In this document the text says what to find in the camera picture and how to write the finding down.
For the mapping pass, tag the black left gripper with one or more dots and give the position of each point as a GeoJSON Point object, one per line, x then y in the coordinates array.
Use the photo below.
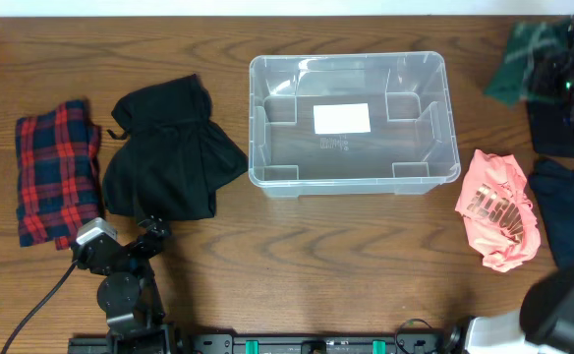
{"type": "Point", "coordinates": [148, 248]}

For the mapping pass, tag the dark green cloth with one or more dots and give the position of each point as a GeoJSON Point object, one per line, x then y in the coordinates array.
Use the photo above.
{"type": "Point", "coordinates": [528, 45]}

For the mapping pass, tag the black taped cloth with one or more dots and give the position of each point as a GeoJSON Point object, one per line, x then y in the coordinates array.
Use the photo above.
{"type": "Point", "coordinates": [552, 129]}

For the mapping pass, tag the dark navy cloth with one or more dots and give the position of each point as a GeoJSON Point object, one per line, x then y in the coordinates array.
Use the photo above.
{"type": "Point", "coordinates": [553, 187]}

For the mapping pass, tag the pink printed t-shirt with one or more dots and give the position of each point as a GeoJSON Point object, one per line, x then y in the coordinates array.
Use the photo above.
{"type": "Point", "coordinates": [498, 215]}

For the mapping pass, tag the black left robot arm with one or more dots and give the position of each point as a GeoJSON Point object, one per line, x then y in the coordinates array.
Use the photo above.
{"type": "Point", "coordinates": [128, 294]}

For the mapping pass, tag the red navy plaid shirt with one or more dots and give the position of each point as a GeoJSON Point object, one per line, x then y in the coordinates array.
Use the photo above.
{"type": "Point", "coordinates": [58, 183]}

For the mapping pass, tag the white label in bin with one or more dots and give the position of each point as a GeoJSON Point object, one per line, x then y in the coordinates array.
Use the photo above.
{"type": "Point", "coordinates": [342, 119]}

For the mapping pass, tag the clear plastic storage bin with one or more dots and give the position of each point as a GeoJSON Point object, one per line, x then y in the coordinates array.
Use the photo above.
{"type": "Point", "coordinates": [411, 148]}

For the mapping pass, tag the black drawstring garment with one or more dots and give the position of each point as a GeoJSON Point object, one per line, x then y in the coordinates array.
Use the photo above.
{"type": "Point", "coordinates": [174, 158]}

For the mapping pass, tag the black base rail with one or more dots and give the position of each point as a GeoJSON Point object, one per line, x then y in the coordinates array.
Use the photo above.
{"type": "Point", "coordinates": [412, 342]}

